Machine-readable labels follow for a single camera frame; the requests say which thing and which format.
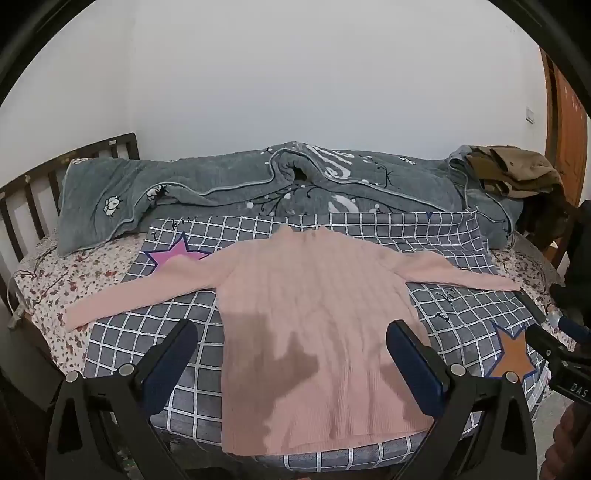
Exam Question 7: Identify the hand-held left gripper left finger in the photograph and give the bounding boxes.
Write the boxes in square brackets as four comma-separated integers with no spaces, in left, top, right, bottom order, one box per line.
[46,318,199,480]

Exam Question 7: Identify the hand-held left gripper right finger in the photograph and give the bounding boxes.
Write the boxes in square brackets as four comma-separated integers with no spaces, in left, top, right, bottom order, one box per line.
[385,320,539,480]

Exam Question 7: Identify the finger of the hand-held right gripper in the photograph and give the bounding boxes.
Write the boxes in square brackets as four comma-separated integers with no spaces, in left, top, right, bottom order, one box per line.
[518,290,591,343]
[525,323,583,371]

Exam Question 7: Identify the pink knit sweater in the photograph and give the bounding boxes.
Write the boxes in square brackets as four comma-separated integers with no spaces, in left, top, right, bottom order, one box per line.
[65,225,522,455]

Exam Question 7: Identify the brown clothes pile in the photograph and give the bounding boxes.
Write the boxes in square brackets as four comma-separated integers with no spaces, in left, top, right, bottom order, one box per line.
[465,145,565,199]

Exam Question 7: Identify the person's right hand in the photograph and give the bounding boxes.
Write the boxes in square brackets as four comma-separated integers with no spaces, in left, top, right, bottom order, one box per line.
[539,405,591,480]

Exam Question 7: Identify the grey checked blanket with stars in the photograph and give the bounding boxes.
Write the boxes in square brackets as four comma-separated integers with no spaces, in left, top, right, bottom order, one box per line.
[83,210,555,469]

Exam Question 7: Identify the dark cloth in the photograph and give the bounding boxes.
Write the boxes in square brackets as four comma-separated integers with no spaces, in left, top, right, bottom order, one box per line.
[526,185,591,324]

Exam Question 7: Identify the floral bed sheet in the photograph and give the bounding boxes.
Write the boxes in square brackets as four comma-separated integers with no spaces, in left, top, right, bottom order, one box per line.
[14,231,561,374]

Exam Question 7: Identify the grey quilt with flower print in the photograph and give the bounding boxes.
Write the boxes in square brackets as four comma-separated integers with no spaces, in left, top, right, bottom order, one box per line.
[58,141,525,258]

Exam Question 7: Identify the wooden door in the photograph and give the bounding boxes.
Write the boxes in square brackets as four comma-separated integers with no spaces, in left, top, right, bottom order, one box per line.
[539,46,589,206]

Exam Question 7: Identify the dark wooden headboard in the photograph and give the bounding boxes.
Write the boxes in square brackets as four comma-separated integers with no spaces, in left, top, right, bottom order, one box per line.
[0,133,140,319]

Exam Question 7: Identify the white cable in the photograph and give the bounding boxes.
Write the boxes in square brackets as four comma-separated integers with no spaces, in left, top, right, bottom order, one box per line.
[6,272,33,329]

